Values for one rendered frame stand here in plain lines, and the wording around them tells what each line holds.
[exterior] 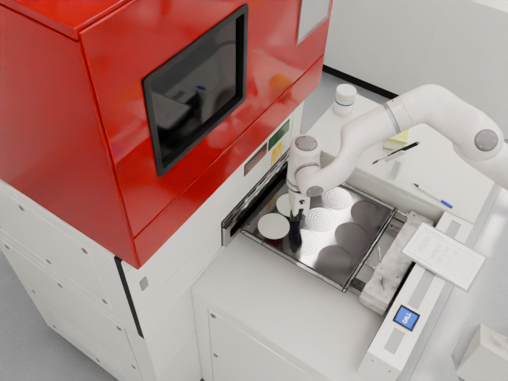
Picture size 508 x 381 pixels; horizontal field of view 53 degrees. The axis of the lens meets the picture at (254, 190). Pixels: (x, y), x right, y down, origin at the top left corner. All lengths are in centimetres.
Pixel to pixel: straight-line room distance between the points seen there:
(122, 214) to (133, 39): 34
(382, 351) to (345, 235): 41
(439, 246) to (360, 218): 26
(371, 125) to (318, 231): 41
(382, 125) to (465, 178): 51
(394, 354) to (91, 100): 96
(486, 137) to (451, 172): 50
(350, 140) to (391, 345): 54
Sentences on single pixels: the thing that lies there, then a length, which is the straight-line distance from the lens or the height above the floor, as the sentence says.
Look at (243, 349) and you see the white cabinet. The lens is 169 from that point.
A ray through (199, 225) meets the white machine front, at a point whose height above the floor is 106.
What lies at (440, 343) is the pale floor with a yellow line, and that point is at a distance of 257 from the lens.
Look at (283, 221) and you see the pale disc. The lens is 163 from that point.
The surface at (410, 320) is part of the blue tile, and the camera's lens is 145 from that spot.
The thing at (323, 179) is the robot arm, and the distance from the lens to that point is 134.
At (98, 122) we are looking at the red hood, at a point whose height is 165.
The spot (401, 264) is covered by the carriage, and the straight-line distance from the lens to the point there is 163.
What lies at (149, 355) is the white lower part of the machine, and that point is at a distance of 164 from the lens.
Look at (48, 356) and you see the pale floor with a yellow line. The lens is 251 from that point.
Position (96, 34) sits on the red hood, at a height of 180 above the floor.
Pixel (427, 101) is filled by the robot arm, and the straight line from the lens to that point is 140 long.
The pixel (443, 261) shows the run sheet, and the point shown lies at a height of 97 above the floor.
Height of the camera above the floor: 219
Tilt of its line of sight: 50 degrees down
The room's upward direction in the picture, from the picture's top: 3 degrees clockwise
